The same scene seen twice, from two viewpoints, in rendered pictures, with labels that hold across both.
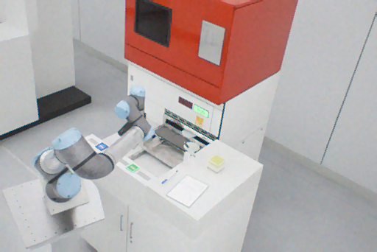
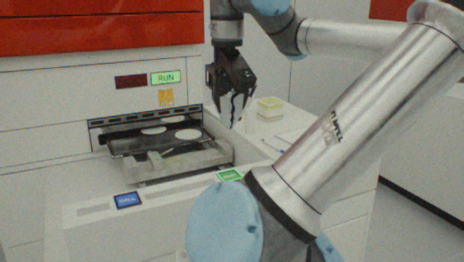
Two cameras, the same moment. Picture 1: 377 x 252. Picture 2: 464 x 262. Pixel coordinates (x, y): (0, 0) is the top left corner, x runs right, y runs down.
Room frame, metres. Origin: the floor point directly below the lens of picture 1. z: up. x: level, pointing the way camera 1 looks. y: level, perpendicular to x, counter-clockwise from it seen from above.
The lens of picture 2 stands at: (1.36, 0.98, 1.41)
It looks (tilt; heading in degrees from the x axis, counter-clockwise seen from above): 22 degrees down; 298
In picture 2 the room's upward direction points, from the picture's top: straight up
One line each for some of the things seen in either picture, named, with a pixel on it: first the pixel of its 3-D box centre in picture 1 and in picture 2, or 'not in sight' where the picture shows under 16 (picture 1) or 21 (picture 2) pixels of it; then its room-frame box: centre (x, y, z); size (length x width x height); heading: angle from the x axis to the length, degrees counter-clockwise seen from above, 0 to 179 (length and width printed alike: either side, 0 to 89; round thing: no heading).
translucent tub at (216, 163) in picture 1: (216, 164); (270, 109); (1.82, -0.18, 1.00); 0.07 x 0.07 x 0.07; 55
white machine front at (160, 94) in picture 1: (171, 105); (98, 105); (2.37, 0.14, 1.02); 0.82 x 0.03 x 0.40; 54
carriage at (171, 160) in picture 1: (163, 155); (179, 163); (2.02, 0.13, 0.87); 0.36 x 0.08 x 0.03; 54
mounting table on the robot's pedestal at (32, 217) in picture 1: (58, 210); not in sight; (1.56, 0.64, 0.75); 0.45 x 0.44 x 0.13; 128
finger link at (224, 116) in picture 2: not in sight; (220, 109); (1.77, 0.28, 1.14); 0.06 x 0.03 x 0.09; 144
